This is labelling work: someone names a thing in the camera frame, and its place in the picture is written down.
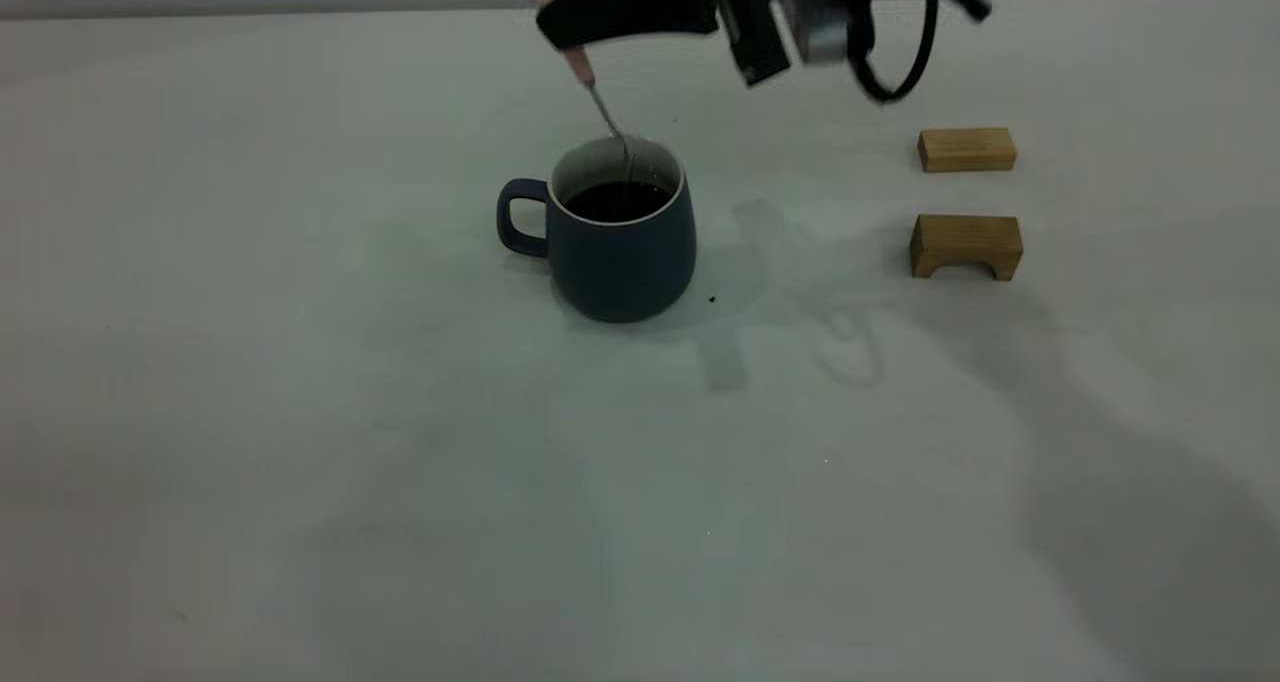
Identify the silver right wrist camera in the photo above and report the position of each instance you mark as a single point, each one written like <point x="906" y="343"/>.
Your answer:
<point x="818" y="22"/>

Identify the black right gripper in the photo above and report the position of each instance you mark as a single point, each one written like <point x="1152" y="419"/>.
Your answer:
<point x="750" y="22"/>

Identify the arched wooden block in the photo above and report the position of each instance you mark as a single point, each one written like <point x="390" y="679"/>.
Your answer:
<point x="965" y="234"/>

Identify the dark grey ceramic mug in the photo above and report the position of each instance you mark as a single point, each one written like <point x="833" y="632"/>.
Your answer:
<point x="620" y="272"/>

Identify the flat wooden block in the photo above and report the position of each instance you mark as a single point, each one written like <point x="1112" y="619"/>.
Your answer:
<point x="965" y="150"/>

